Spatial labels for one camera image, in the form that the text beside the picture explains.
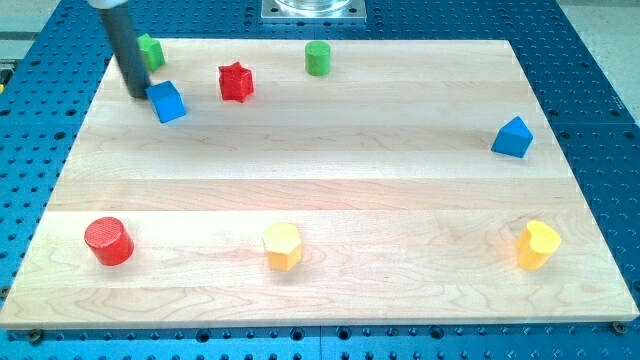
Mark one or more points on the red star block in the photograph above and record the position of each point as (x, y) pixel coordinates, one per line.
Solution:
(235, 82)

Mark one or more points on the green star block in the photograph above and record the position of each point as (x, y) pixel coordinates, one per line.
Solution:
(152, 52)

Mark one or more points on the yellow hexagon block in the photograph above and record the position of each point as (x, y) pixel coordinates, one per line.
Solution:
(282, 245)

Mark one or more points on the light wooden board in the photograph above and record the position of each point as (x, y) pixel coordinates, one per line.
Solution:
(385, 166)

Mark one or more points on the green cylinder block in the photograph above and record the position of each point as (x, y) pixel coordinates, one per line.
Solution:
(317, 58)

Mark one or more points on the blue cube block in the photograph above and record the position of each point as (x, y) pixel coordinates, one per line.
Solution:
(166, 101)

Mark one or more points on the blue triangle block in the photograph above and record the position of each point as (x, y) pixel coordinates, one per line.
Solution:
(513, 139)

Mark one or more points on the red cylinder block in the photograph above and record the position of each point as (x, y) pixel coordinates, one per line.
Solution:
(109, 241)

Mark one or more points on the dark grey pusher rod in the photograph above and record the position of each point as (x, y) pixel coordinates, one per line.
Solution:
(118, 25)

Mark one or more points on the board clamp screw left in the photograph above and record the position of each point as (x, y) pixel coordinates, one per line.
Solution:
(35, 336)

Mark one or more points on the board clamp screw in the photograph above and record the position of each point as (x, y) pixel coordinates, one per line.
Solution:
(35, 336)
(619, 328)

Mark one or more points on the board clamp screw right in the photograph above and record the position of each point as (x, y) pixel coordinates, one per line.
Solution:
(619, 328)

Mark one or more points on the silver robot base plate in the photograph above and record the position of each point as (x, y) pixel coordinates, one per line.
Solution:
(284, 11)

